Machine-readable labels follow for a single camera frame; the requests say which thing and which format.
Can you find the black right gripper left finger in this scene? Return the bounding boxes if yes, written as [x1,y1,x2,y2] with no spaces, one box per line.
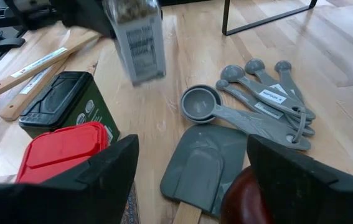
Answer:
[0,133,141,224]

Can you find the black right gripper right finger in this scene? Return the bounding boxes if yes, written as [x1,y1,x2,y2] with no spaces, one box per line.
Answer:
[246,133,353,224]

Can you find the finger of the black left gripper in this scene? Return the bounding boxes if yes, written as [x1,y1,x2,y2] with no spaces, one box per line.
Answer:
[49,0,117,39]

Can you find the red-lid smoked paprika tin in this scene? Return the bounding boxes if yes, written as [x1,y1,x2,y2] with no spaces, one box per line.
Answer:
[16,121,141,224]

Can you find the white-lid bagel seasoning jar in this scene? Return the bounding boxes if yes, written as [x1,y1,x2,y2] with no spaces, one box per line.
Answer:
[103,0,167,86]

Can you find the green black pepper tin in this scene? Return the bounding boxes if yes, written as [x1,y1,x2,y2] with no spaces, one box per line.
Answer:
[18,70,121,146]

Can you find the wooden shelf black metal legs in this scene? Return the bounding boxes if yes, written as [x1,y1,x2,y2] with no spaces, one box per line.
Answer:
[222,0,319,37]

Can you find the wooden salad fork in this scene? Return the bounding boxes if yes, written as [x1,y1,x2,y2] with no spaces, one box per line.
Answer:
[0,29,102,99]

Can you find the dark red apple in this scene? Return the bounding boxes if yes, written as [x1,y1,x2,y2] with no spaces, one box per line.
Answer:
[219,166,276,224]

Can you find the tiny grey measuring spoon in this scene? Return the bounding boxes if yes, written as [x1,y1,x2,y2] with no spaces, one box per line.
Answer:
[215,78,316,137]

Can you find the larger grey measuring cup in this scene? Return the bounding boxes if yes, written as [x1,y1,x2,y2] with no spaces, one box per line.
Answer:
[181,83,224,124]

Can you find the large grey measuring spoon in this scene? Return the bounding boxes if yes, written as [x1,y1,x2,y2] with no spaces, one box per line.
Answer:
[220,63,317,121]

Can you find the grey plastic spoon ring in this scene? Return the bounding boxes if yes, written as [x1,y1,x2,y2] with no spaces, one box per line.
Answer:
[285,106,308,144]

